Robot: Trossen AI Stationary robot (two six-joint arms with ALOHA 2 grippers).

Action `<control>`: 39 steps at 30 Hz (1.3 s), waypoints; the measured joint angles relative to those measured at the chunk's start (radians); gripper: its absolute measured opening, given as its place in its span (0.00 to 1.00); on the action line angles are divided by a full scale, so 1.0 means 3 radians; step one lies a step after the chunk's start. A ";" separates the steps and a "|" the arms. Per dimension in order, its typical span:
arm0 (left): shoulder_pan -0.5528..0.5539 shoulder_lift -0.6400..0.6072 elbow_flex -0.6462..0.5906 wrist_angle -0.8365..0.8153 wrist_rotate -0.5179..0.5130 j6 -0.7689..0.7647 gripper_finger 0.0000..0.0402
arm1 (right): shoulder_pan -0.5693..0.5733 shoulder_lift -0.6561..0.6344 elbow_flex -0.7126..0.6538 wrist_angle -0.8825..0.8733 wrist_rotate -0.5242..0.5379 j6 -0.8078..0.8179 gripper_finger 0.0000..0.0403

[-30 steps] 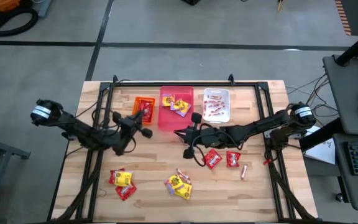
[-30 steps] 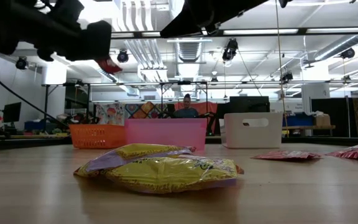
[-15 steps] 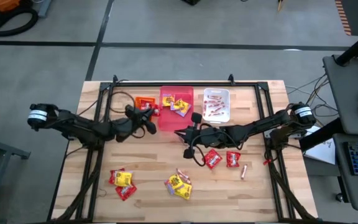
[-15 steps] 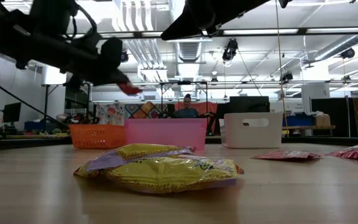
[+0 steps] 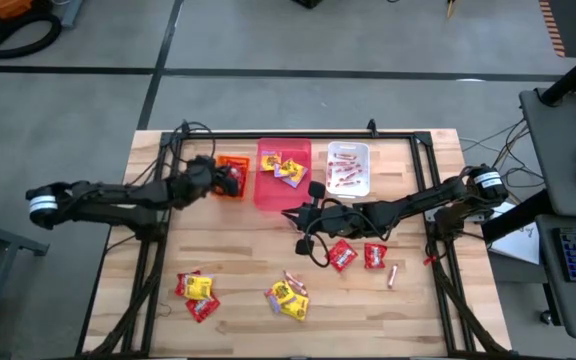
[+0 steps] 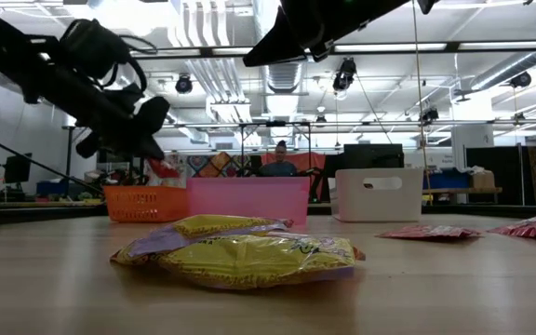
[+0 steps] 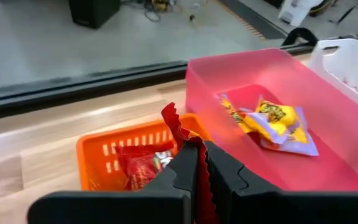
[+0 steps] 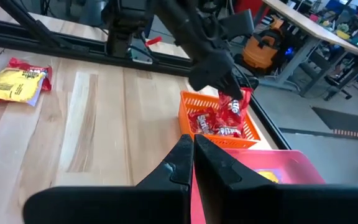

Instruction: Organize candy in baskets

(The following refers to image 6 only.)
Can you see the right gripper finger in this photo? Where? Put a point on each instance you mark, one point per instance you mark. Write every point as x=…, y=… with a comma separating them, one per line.
x=321, y=51
x=282, y=46

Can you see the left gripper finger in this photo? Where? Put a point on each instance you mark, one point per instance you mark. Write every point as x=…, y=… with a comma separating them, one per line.
x=140, y=146

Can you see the yellow sour candy bag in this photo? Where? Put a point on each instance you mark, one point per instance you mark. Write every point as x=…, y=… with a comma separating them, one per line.
x=249, y=260
x=165, y=242

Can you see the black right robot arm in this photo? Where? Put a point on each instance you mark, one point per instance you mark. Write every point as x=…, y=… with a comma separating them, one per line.
x=427, y=4

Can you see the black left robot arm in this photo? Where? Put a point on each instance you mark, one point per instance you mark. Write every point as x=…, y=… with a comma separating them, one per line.
x=7, y=51

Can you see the black round ceiling fixture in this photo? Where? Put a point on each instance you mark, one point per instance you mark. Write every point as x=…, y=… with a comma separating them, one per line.
x=183, y=84
x=430, y=114
x=344, y=74
x=520, y=80

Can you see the hanging floral cloth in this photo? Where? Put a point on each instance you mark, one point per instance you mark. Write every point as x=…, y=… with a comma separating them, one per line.
x=183, y=163

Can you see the white light strip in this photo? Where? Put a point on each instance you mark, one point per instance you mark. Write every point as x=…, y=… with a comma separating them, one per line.
x=231, y=50
x=389, y=47
x=512, y=45

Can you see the orange plastic basket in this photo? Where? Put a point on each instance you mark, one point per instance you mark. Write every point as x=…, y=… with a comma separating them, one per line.
x=147, y=205

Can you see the colourful patchwork quilt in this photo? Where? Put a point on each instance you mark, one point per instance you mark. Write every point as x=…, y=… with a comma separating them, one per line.
x=217, y=165

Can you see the blue crate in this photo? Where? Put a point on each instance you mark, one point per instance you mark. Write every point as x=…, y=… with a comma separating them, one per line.
x=51, y=187

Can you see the hanging orange cloth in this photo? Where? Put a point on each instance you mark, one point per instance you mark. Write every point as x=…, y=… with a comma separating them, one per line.
x=307, y=160

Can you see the small black monitor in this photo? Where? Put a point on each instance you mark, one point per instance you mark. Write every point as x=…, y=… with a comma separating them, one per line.
x=17, y=167

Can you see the black computer monitor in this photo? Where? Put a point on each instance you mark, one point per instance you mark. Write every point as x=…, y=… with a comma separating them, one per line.
x=372, y=156

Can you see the pink plastic bin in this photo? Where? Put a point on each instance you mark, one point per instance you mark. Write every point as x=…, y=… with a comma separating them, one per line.
x=249, y=197

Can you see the person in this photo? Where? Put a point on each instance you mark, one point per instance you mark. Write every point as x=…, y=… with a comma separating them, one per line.
x=279, y=167

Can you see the white plastic bin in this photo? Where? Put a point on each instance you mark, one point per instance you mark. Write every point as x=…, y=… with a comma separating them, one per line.
x=375, y=205

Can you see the blue storage bin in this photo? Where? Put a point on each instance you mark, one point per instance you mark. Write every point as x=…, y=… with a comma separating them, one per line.
x=447, y=180

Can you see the wooden shelf board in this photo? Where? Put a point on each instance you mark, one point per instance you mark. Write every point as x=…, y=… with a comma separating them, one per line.
x=463, y=190

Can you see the cardboard box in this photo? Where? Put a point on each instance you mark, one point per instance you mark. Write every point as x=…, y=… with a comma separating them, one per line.
x=483, y=180

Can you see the black partition panel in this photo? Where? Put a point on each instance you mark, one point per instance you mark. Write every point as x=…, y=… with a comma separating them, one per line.
x=505, y=172

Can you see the silver ventilation duct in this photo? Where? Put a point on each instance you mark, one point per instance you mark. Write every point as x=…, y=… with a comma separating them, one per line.
x=284, y=79

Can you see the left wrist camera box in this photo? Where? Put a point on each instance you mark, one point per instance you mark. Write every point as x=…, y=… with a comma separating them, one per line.
x=93, y=49

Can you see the black background stand frame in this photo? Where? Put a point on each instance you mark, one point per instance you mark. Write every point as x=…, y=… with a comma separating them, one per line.
x=272, y=124

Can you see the silver spiral duct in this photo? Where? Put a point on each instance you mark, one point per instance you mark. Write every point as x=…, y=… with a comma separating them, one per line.
x=505, y=73

